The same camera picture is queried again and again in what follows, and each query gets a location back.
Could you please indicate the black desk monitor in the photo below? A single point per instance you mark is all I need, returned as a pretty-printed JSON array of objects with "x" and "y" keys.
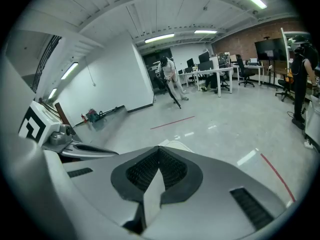
[{"x": 205, "y": 66}]

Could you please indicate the red canister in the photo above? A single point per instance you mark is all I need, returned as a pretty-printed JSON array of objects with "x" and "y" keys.
[{"x": 84, "y": 118}]

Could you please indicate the white desk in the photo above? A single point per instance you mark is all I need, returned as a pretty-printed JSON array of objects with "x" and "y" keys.
[
  {"x": 212, "y": 71},
  {"x": 252, "y": 67}
]

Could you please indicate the black office chair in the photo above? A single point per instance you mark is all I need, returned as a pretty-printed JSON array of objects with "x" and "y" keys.
[
  {"x": 245, "y": 71},
  {"x": 285, "y": 85}
]

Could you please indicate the angled red floor tape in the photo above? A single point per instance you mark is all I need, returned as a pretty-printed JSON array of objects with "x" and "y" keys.
[{"x": 278, "y": 176}]

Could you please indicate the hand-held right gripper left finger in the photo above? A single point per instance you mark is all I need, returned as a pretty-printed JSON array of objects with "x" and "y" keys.
[{"x": 100, "y": 184}]

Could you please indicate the straight red floor tape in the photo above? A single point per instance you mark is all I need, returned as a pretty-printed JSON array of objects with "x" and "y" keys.
[{"x": 172, "y": 122}]

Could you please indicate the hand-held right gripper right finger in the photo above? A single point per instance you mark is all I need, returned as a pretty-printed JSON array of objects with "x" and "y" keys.
[{"x": 215, "y": 196}]

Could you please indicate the clear plastic bottle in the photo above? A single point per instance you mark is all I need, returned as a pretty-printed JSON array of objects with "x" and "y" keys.
[{"x": 154, "y": 99}]

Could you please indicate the dark glass door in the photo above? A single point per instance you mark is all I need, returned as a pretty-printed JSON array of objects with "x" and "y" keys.
[{"x": 150, "y": 59}]

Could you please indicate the white cabinet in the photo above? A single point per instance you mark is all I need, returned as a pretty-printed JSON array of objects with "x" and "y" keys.
[{"x": 313, "y": 124}]

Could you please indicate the white shelving rack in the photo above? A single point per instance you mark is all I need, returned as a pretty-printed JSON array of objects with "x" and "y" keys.
[{"x": 287, "y": 37}]

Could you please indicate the large black television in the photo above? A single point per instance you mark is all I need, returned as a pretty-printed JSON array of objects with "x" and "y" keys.
[{"x": 270, "y": 49}]

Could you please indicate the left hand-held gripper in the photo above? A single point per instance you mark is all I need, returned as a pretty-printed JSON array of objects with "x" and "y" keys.
[{"x": 37, "y": 124}]

